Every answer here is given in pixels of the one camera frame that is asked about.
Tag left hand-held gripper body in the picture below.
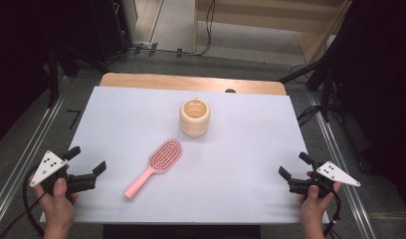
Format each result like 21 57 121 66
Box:
29 149 99 200

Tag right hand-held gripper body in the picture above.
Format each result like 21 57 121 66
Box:
288 160 362 199

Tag pink hairbrush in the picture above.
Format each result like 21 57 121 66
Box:
123 138 183 200

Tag cream ribbed cup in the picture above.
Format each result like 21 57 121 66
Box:
178 98 212 137

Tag person's right hand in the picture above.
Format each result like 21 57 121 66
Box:
300 170 342 231

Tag person's left hand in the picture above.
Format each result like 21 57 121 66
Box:
29 164 80 230

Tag white table mat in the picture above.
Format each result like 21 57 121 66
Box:
40 86 330 225

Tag black metal stand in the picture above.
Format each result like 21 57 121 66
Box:
46 39 109 109
279 49 342 123

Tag dark curtain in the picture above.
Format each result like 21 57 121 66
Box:
318 0 406 220
0 0 132 150

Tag person's dark clothing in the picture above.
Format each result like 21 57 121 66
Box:
101 224 263 239

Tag wooden table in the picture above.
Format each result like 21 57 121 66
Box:
100 72 288 97

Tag light wooden cabinet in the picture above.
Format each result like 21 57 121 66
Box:
193 0 354 65

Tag metal floor rail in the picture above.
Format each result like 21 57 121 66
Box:
0 76 71 230
306 91 378 239

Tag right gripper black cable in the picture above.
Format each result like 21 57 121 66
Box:
321 189 343 239

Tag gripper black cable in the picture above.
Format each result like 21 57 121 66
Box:
0 163 49 239
321 189 343 239

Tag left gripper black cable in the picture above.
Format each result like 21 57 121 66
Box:
0 163 49 239

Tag black floor cables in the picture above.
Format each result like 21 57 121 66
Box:
296 105 322 129

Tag thin black hanging cable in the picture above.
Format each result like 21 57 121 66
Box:
147 0 216 58

